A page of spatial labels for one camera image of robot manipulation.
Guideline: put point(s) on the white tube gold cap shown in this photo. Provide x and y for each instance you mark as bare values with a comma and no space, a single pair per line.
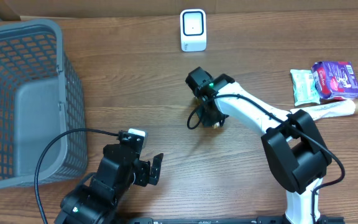
330,110

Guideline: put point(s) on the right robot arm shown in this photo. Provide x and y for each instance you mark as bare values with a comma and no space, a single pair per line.
296,153

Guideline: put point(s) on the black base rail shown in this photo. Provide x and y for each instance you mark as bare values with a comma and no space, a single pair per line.
258,220

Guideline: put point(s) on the green yellow snack packet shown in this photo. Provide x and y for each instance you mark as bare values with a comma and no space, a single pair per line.
216,125

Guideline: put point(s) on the purple Carefree pad packet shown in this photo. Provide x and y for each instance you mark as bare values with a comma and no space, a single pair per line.
335,80

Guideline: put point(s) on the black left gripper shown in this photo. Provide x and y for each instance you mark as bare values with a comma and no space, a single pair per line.
146,177

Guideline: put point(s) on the white barcode scanner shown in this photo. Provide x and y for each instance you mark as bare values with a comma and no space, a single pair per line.
193,31

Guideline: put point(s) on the teal tissue packet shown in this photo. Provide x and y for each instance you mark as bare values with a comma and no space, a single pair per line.
304,88

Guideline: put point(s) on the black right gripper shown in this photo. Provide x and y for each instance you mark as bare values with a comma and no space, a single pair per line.
209,120

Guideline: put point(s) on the grey plastic shopping basket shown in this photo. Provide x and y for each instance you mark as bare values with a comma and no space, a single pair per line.
42,113

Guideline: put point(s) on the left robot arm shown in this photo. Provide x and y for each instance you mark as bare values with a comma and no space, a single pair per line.
94,200

